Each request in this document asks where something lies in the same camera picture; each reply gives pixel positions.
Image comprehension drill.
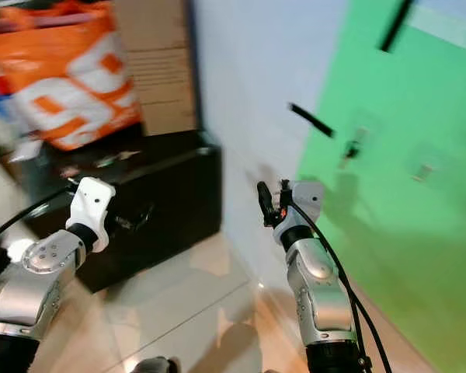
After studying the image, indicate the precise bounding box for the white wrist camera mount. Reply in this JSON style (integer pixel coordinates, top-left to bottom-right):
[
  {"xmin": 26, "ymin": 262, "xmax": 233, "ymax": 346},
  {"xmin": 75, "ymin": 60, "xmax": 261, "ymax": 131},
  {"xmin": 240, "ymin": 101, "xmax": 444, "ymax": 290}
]
[
  {"xmin": 272, "ymin": 180, "xmax": 326, "ymax": 243},
  {"xmin": 66, "ymin": 177, "xmax": 117, "ymax": 254}
]

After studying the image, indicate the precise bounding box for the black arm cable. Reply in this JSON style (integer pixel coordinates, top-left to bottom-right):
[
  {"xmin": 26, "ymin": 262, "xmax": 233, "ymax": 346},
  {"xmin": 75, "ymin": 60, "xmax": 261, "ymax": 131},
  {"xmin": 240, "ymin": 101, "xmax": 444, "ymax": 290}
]
[
  {"xmin": 0, "ymin": 185, "xmax": 80, "ymax": 243},
  {"xmin": 286, "ymin": 199, "xmax": 393, "ymax": 373}
]

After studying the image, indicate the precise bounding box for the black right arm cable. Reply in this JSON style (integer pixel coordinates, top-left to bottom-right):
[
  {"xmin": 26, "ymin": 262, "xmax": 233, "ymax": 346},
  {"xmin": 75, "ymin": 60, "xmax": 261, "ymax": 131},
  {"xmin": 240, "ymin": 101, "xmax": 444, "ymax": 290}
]
[{"xmin": 286, "ymin": 199, "xmax": 393, "ymax": 373}]

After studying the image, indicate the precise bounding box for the black tape strip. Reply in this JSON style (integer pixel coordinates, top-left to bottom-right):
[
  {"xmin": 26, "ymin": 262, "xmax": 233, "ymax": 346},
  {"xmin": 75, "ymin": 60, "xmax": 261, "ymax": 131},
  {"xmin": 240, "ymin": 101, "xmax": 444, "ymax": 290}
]
[
  {"xmin": 289, "ymin": 103, "xmax": 336, "ymax": 138},
  {"xmin": 378, "ymin": 0, "xmax": 415, "ymax": 53}
]

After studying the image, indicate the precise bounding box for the green wall sheet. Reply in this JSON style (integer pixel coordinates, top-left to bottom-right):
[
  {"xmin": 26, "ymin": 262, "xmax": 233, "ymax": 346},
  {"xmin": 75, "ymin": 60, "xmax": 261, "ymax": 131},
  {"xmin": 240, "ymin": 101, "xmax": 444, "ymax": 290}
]
[{"xmin": 295, "ymin": 0, "xmax": 466, "ymax": 373}]

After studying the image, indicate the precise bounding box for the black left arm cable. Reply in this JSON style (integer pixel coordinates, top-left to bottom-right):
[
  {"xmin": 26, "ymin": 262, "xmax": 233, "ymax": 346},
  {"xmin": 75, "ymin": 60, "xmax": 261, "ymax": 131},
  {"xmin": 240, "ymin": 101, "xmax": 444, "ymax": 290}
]
[{"xmin": 0, "ymin": 185, "xmax": 80, "ymax": 243}]

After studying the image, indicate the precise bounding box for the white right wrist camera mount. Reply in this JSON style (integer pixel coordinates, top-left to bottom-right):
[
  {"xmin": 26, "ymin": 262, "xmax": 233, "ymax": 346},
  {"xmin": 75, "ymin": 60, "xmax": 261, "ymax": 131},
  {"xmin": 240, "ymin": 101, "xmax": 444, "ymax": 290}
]
[{"xmin": 272, "ymin": 180, "xmax": 326, "ymax": 243}]

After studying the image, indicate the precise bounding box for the dark key bunch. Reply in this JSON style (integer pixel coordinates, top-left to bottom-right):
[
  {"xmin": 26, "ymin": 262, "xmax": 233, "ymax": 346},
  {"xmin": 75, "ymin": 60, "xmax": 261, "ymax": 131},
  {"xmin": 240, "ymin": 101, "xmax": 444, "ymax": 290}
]
[{"xmin": 340, "ymin": 138, "xmax": 361, "ymax": 164}]

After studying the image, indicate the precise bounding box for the brown cardboard box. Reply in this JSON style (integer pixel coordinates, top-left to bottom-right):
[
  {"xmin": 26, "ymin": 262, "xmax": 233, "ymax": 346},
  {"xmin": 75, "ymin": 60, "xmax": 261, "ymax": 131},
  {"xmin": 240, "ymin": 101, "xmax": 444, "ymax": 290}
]
[{"xmin": 113, "ymin": 0, "xmax": 199, "ymax": 137}]

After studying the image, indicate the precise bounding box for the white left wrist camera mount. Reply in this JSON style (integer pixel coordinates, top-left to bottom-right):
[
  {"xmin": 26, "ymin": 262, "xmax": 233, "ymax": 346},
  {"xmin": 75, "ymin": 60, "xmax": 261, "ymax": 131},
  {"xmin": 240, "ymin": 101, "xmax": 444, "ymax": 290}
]
[{"xmin": 66, "ymin": 177, "xmax": 117, "ymax": 254}]

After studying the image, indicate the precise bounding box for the clear tape strip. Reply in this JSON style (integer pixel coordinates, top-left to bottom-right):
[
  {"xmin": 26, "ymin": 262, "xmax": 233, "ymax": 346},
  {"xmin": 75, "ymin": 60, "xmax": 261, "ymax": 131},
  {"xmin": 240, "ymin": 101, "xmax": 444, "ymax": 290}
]
[{"xmin": 408, "ymin": 4, "xmax": 466, "ymax": 49}]

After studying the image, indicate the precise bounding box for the grey robot foot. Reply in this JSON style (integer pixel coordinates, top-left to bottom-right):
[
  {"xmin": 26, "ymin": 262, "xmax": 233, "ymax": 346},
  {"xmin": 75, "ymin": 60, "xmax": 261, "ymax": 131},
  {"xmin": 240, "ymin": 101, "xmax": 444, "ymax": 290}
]
[{"xmin": 132, "ymin": 356, "xmax": 181, "ymax": 373}]

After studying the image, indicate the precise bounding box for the orange white shopping bag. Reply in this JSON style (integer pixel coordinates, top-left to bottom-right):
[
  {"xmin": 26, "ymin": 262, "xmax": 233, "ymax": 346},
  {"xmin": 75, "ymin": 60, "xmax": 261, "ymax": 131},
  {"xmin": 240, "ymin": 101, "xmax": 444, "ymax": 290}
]
[{"xmin": 0, "ymin": 2, "xmax": 142, "ymax": 152}]

